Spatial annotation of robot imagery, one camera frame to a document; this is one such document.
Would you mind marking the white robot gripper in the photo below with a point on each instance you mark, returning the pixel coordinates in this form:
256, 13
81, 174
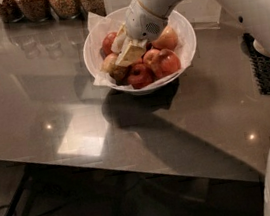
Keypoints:
142, 21

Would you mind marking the white bowl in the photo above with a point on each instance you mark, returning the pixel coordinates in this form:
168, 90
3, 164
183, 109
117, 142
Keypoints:
139, 48

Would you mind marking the red apple back left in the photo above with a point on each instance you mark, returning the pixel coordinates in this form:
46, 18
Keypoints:
107, 43

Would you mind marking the small orange apple centre right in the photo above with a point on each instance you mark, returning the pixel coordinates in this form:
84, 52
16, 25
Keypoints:
149, 56

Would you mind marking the red apple front middle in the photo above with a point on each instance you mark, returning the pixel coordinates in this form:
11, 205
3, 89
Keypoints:
140, 76

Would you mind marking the white paper bowl liner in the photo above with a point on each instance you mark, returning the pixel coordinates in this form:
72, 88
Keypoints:
96, 28

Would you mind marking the yellow-red apple back right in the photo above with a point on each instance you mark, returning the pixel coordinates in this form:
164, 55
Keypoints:
167, 40

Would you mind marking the large red apple front right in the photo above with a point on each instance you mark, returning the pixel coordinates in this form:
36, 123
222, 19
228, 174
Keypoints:
164, 63

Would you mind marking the clear acrylic sign holder right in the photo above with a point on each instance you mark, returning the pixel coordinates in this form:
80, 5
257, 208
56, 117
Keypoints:
202, 14

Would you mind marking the glass cereal jar far left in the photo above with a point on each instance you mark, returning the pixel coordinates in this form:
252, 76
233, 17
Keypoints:
10, 11

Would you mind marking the stack of paper cups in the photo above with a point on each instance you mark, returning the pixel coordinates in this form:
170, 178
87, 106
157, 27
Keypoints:
260, 49

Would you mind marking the black rubber mat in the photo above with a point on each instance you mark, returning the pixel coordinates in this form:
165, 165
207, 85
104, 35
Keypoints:
260, 64

